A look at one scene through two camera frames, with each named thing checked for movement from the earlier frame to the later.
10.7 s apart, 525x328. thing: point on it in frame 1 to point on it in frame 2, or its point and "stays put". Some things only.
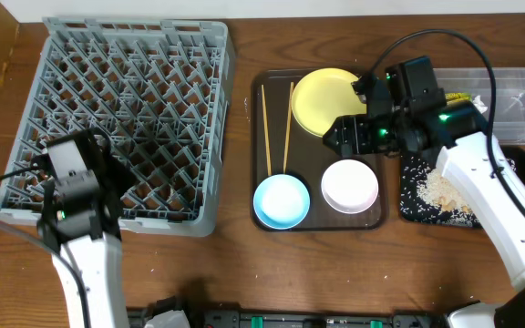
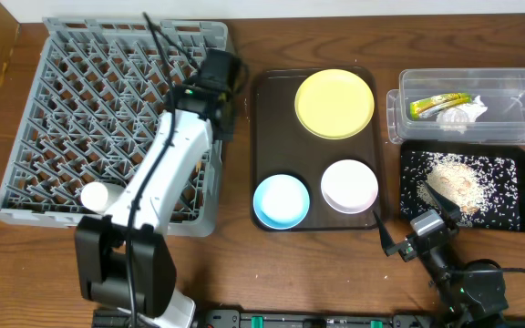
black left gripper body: (108, 148) to (226, 122)
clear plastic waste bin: (524, 98) stays put
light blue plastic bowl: (282, 201) stays put
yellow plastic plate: (324, 95) stays put
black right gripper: (351, 135) to (414, 241)
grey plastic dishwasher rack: (166, 91) stays put
